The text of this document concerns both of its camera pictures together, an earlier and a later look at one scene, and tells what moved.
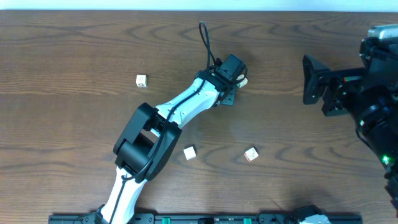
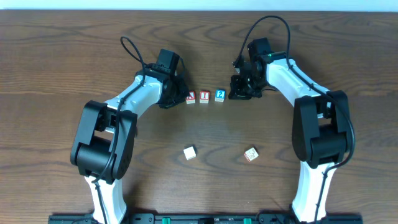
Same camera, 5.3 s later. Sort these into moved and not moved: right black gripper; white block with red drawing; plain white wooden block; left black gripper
Moved: right black gripper; left black gripper
Not moved: white block with red drawing; plain white wooden block
